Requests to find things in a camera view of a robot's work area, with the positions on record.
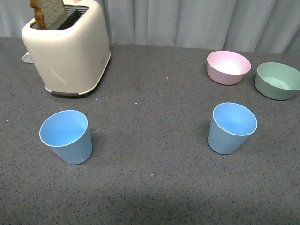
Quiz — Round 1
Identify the pink bowl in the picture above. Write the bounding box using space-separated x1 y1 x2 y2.
207 51 251 85

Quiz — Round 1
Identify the white toaster power plug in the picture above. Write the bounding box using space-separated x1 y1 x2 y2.
22 52 33 64

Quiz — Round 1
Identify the grey curtain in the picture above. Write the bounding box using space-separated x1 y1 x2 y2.
0 0 300 54

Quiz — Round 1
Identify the cream white toaster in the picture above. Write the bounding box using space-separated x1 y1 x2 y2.
22 0 111 96

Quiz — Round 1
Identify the slice of toast bread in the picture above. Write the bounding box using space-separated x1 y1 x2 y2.
30 0 66 30

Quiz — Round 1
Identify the green bowl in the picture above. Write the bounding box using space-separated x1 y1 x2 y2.
255 62 300 100

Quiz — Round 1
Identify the blue cup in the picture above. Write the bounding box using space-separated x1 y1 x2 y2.
39 110 93 165
208 102 258 155

